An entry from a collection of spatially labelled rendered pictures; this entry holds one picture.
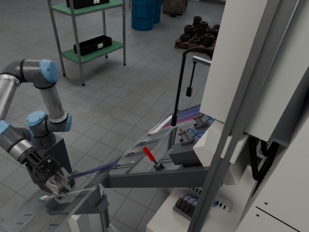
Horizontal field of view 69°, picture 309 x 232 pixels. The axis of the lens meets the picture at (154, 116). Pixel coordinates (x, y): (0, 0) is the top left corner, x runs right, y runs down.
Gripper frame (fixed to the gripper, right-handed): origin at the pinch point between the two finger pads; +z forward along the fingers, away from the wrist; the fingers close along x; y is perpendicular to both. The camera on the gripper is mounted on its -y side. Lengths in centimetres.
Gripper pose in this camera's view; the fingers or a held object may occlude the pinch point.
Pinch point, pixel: (65, 192)
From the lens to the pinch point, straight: 95.3
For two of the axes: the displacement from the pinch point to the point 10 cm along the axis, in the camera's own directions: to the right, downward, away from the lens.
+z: 7.3, 6.8, 0.3
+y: 5.0, -5.0, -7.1
